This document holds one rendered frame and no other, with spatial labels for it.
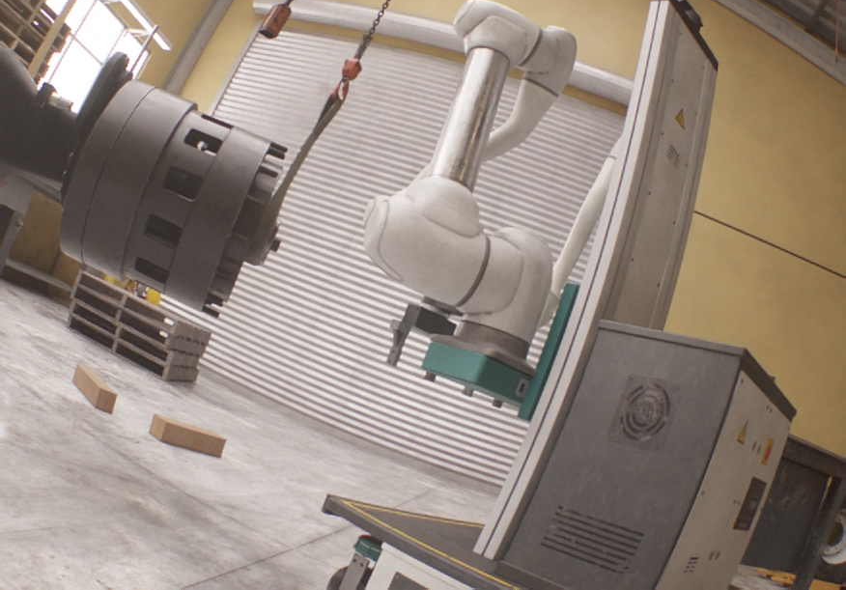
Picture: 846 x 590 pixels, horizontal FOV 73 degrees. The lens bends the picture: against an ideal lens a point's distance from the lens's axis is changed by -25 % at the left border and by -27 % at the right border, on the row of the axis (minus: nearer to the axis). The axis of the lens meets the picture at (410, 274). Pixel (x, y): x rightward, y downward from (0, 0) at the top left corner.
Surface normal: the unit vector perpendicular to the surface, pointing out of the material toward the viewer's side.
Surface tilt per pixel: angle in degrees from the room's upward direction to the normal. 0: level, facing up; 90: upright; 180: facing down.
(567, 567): 90
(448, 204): 76
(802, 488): 90
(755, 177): 90
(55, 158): 90
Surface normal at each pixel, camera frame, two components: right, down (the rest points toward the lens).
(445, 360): -0.67, -0.37
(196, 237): 0.12, 0.28
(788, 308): -0.15, -0.22
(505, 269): 0.31, -0.20
